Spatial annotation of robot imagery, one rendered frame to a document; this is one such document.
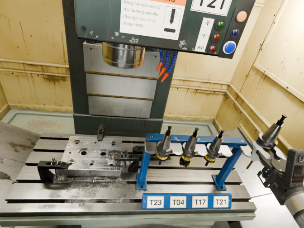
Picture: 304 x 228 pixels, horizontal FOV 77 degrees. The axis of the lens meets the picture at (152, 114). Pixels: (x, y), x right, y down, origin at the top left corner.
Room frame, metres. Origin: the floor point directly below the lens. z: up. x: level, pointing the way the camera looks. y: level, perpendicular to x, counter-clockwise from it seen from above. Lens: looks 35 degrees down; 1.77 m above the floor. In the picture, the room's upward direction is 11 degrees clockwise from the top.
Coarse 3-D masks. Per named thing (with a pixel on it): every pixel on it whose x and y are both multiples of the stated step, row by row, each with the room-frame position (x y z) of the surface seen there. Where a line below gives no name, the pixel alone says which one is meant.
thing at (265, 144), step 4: (260, 136) 0.55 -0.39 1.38; (256, 140) 0.55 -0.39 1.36; (260, 140) 0.53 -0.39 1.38; (264, 140) 0.53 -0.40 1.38; (276, 140) 0.54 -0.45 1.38; (260, 144) 0.53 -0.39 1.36; (264, 144) 0.52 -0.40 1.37; (268, 144) 0.51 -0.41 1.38; (272, 144) 0.52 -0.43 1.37; (276, 144) 0.52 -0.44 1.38; (264, 148) 0.51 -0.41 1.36; (268, 148) 0.51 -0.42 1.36; (272, 148) 0.52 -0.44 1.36
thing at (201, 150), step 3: (198, 144) 0.63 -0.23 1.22; (201, 144) 0.64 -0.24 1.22; (204, 144) 0.64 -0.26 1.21; (198, 147) 0.61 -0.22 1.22; (201, 147) 0.62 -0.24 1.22; (204, 147) 0.62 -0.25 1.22; (198, 150) 0.60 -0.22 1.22; (201, 150) 0.60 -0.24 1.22; (204, 150) 0.60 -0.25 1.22; (198, 153) 0.58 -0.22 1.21; (201, 153) 0.58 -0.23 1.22; (204, 153) 0.58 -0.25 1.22; (207, 153) 0.59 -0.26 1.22; (204, 156) 0.57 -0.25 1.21
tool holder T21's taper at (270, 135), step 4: (272, 124) 0.55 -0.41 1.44; (276, 124) 0.54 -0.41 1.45; (268, 128) 0.55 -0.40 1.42; (272, 128) 0.54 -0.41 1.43; (276, 128) 0.53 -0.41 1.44; (280, 128) 0.53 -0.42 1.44; (268, 132) 0.54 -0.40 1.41; (272, 132) 0.53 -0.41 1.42; (276, 132) 0.53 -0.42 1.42; (264, 136) 0.54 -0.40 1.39; (268, 136) 0.53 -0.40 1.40; (272, 136) 0.52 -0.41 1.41; (276, 136) 0.52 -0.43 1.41; (268, 140) 0.52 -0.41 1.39; (272, 140) 0.52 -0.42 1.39
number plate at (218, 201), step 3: (216, 198) 0.57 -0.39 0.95; (219, 198) 0.57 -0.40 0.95; (222, 198) 0.57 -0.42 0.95; (225, 198) 0.58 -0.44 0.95; (216, 201) 0.56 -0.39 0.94; (219, 201) 0.56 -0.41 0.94; (222, 201) 0.56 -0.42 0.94; (225, 201) 0.57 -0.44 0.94; (216, 204) 0.55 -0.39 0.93; (219, 204) 0.55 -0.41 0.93; (222, 204) 0.55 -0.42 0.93; (225, 204) 0.56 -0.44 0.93
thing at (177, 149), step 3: (171, 144) 0.60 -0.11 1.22; (174, 144) 0.60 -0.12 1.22; (177, 144) 0.61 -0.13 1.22; (180, 144) 0.61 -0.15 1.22; (174, 147) 0.59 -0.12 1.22; (177, 147) 0.59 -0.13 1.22; (180, 147) 0.59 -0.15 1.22; (171, 150) 0.57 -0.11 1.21; (174, 150) 0.57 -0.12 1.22; (177, 150) 0.57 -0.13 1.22; (180, 150) 0.58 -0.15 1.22; (174, 153) 0.55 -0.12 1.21; (177, 153) 0.56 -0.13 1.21; (180, 153) 0.56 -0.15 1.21; (183, 153) 0.57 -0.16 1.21
